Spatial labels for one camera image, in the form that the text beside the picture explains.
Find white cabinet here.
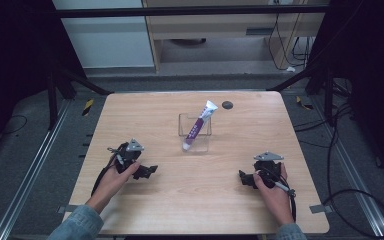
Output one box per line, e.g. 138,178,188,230
51,0,156,70

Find yellow and black tape strip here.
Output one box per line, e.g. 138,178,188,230
295,95,314,111
81,98,95,117

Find person's right hand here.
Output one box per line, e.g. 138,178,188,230
252,162,295,226

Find long black floor cable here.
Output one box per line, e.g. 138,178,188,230
322,103,384,240

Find clear plastic container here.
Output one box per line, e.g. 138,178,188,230
177,112,213,154

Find hanging black cables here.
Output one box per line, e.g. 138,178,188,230
267,12,316,72

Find black horizontal frame bar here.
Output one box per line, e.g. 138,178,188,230
53,4,330,19

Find person's left hand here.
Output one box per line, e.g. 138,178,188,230
85,161,142,215

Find left hand-held gripper black cable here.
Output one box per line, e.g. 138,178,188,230
90,143,128,198

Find hand-held gripper black cable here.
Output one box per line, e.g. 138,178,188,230
261,165,298,224
90,143,128,198

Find metal floor rail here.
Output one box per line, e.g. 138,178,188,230
0,99,72,240
310,96,384,238

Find thin black floor cable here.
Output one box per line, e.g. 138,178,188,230
0,114,28,138

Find grey tape patch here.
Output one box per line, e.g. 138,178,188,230
57,204,81,215
309,204,333,215

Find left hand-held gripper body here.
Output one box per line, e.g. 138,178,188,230
107,138,146,175

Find black frame stand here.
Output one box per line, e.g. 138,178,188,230
266,63,351,127
46,64,114,132

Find purple and white toothpaste tube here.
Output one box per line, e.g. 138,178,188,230
181,99,219,151

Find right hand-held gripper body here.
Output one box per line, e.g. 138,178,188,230
252,150,285,189

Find right hand-held gripper black cable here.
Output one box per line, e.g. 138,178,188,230
261,165,298,224

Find light wooden desk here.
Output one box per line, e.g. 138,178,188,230
141,0,330,75

